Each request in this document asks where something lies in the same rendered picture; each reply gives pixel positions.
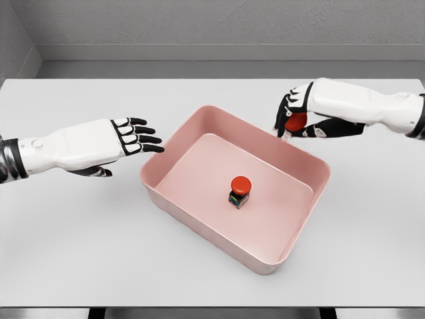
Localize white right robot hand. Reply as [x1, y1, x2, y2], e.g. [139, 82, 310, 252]
[274, 77, 378, 140]

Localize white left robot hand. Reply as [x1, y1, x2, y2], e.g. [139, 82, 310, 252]
[55, 117, 165, 178]

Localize pink rectangular basket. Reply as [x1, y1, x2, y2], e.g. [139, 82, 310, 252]
[139, 104, 332, 276]

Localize red button industrial switch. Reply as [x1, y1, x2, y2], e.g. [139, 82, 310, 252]
[285, 112, 309, 132]
[228, 175, 252, 211]

